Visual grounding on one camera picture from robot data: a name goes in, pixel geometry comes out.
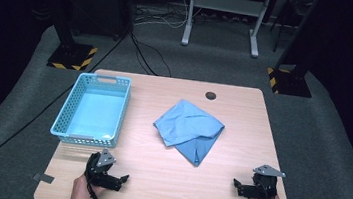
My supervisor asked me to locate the tangle of floor cables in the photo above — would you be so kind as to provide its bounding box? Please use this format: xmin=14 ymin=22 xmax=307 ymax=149
xmin=133 ymin=3 xmax=190 ymax=32

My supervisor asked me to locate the left hand-held gripper cable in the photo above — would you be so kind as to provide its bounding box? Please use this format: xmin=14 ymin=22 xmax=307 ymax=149
xmin=85 ymin=183 xmax=109 ymax=199

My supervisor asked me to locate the black stand with striped base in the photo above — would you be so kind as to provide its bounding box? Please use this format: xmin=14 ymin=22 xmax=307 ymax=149
xmin=46 ymin=0 xmax=104 ymax=73
xmin=264 ymin=0 xmax=324 ymax=99

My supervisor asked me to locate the white metal desk frame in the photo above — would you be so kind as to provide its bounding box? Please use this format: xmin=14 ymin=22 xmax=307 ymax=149
xmin=179 ymin=0 xmax=274 ymax=59

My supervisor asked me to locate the person's left hand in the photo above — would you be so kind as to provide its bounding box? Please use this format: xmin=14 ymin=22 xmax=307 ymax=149
xmin=70 ymin=171 xmax=108 ymax=199

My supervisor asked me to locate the long black floor cable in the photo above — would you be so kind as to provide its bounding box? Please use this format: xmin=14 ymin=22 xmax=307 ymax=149
xmin=0 ymin=17 xmax=131 ymax=199

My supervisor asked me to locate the light blue plastic basket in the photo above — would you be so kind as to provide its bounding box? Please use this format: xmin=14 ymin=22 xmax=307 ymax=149
xmin=48 ymin=69 xmax=134 ymax=151

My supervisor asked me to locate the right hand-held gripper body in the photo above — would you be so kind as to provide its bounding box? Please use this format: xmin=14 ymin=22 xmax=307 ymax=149
xmin=237 ymin=161 xmax=288 ymax=199

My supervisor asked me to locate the black cabinet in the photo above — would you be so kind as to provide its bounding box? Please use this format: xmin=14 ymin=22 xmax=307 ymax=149
xmin=64 ymin=0 xmax=137 ymax=42

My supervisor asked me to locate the thin black floor cable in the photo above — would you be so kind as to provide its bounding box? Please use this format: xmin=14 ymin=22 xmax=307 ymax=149
xmin=125 ymin=32 xmax=176 ymax=79

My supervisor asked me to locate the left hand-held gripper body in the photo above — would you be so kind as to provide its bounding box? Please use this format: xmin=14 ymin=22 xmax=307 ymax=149
xmin=83 ymin=146 xmax=126 ymax=193

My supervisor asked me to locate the blue collared shirt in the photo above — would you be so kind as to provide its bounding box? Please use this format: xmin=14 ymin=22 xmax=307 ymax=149
xmin=148 ymin=95 xmax=228 ymax=171

